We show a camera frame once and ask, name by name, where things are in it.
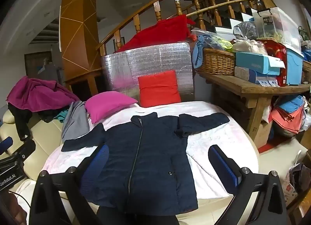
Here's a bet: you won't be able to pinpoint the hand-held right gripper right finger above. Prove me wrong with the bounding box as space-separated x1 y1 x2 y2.
208 144 291 225

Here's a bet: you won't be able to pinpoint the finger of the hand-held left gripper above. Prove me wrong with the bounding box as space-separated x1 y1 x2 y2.
5 139 36 161
0 137 13 154

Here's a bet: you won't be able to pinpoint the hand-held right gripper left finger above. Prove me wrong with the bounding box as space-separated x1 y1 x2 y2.
29 144 110 225

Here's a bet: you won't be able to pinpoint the navy blue padded jacket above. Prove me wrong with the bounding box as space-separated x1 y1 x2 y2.
61 112 230 216

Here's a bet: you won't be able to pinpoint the black garment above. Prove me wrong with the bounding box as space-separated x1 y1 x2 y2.
7 102 61 142

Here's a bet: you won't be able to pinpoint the cream leather sofa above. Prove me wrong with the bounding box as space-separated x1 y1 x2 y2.
0 109 73 225

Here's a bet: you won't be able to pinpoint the white quilted blanket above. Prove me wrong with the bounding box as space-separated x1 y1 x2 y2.
40 101 259 200

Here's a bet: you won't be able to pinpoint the teal garment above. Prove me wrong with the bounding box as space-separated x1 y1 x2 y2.
53 111 70 123

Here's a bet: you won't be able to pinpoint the grey garment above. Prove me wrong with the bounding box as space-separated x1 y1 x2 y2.
61 101 90 142

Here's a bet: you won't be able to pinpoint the brown cardboard box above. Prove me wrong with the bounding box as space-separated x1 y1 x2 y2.
253 120 274 149

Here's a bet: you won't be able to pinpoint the magenta garment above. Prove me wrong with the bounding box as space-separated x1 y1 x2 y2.
7 75 80 113

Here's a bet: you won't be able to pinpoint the pink pillow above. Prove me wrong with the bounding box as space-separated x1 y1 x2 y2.
85 91 139 124

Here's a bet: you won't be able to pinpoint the person's black pants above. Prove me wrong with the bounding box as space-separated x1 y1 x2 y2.
96 205 179 225

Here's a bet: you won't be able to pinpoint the patterned bag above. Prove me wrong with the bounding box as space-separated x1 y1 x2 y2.
283 162 311 207

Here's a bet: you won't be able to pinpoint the stack of folded cloths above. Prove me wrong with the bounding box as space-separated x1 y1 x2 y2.
271 95 308 134

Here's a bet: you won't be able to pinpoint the wooden side table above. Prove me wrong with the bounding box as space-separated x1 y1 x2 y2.
198 71 311 148

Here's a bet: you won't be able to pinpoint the white and blue box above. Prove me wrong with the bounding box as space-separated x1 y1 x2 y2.
234 66 279 87

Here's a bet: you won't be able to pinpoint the red pillow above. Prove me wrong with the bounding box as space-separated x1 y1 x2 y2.
137 70 182 108

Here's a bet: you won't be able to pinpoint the wicker basket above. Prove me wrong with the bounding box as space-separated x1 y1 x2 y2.
194 48 236 76

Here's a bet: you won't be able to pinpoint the cyan cardboard box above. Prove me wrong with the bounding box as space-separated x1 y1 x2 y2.
235 52 280 75

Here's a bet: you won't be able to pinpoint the light blue cloth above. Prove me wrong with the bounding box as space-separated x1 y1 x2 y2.
192 34 219 68

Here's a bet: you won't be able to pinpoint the light blue plastic bin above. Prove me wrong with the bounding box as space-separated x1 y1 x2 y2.
285 46 305 86

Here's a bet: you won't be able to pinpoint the silver foil insulation board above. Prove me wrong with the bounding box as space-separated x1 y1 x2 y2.
100 41 195 103

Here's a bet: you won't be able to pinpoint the plastic bag with beige contents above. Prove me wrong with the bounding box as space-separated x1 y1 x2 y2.
232 39 268 55

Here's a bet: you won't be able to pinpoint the red bag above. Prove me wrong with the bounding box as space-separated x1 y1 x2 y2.
264 40 288 87

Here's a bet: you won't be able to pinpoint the knotted clear plastic bag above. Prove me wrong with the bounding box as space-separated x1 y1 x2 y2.
233 21 258 42

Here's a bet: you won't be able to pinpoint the red cloth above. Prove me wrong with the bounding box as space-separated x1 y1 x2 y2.
114 14 196 53

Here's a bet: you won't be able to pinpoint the wooden stair banister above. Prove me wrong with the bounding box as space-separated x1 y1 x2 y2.
96 0 277 56

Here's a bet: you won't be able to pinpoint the clear plastic storage box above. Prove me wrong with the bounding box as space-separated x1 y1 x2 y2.
253 7 302 46

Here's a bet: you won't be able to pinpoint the black cable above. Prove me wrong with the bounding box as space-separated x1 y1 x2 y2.
9 190 31 207

